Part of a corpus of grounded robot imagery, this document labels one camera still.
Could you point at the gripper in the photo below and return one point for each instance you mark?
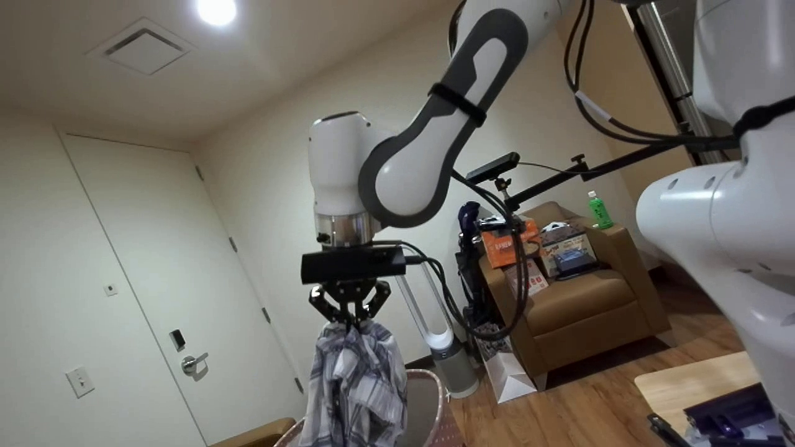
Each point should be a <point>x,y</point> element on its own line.
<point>351,288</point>

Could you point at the plaid pajama pants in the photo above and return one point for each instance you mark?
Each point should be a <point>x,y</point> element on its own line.
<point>354,385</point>

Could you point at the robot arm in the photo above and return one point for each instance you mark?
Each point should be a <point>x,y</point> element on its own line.
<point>714,230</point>

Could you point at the round laundry bin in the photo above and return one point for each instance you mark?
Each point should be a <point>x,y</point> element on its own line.
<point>425,410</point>

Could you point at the white bladeless tower fan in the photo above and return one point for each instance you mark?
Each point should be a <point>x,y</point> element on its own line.
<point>450,360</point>

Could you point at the brown wooden furniture piece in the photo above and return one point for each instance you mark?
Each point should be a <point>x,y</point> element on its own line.
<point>258,433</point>

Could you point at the orange cardboard box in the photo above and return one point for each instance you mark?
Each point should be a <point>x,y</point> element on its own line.
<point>500,245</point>

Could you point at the white paper bag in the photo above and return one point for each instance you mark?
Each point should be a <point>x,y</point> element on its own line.
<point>506,372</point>

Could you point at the black door lock reader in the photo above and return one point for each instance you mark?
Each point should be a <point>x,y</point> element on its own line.
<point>177,339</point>

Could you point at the red and white packet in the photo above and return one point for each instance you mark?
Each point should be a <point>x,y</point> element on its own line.
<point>534,278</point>

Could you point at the white door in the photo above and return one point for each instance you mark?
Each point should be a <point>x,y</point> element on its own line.
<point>161,261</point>

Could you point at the grey cardboard box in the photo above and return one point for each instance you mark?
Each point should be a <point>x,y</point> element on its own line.
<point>568,248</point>

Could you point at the brown armchair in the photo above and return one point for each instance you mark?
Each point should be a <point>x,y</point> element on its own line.
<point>590,310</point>

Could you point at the green plastic bottle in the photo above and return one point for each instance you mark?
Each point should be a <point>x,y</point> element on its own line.
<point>600,212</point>

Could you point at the round ceiling light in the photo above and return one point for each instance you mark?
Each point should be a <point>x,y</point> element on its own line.
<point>216,10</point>

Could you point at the ceiling air vent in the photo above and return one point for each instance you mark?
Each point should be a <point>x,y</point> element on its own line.
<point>141,47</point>

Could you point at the dark purple clamp device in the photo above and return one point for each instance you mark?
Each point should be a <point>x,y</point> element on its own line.
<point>726,416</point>

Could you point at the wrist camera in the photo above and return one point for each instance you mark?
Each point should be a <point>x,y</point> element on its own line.
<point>351,264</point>

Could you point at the white light switch plate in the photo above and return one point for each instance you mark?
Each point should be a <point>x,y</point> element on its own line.
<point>80,382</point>

